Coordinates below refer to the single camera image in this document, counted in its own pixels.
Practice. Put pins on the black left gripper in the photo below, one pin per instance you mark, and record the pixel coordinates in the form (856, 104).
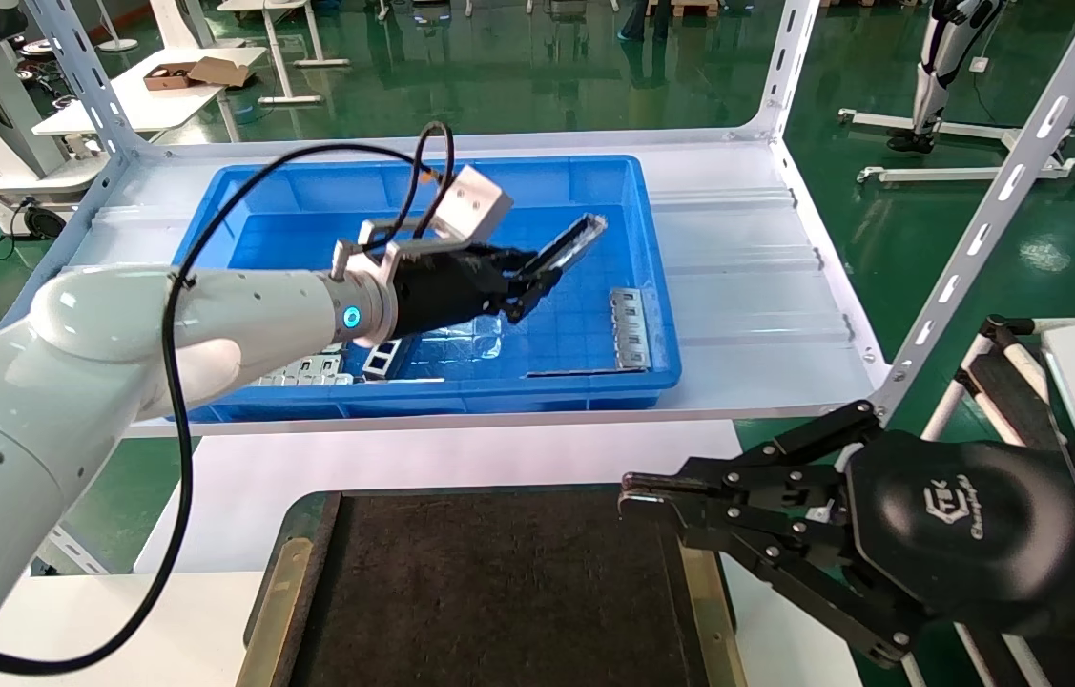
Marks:
(446, 291)

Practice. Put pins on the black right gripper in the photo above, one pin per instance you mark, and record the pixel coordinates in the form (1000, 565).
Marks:
(966, 525)

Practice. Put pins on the grey perforated metal channel part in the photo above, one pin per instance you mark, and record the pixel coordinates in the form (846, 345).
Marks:
(382, 361)

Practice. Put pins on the clear plastic film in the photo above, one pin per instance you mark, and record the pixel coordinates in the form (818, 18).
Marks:
(461, 339)

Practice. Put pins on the blue plastic bin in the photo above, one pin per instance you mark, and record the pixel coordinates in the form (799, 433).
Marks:
(594, 191)

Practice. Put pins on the flat slotted metal plate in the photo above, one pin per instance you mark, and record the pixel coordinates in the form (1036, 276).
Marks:
(630, 329)

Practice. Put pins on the white slotted-angle shelf rack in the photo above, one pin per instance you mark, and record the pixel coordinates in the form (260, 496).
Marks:
(737, 239)

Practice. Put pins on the white tube cart with pads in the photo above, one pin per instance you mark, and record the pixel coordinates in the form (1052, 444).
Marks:
(1000, 382)

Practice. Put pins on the brown cardboard box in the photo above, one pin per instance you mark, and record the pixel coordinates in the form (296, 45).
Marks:
(184, 73)

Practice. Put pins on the white wheeled floor stand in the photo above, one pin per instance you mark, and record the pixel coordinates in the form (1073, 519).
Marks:
(976, 174)

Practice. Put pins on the white work table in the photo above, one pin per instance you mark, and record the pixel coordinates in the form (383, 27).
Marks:
(146, 105)

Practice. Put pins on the white humanoid robot legs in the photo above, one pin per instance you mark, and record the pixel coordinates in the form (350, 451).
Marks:
(938, 67)

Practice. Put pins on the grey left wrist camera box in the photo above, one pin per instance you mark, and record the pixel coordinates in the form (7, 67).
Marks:
(475, 205)

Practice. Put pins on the silver camera mount bracket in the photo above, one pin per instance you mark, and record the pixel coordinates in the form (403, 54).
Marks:
(403, 253)

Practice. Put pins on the white table leg frame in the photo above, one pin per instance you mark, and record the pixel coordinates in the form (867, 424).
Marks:
(294, 57)

